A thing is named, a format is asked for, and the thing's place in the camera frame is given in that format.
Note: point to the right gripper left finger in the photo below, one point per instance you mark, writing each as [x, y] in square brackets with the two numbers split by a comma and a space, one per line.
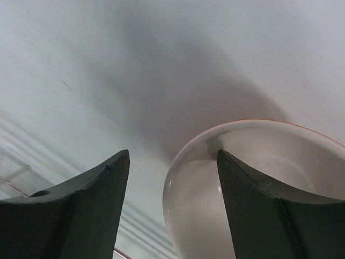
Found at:
[78, 218]

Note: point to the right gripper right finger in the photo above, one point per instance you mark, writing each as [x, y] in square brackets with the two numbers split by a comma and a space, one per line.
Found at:
[270, 219]

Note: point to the white orange ceramic bowl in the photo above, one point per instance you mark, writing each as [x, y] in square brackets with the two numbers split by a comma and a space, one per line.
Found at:
[193, 204]

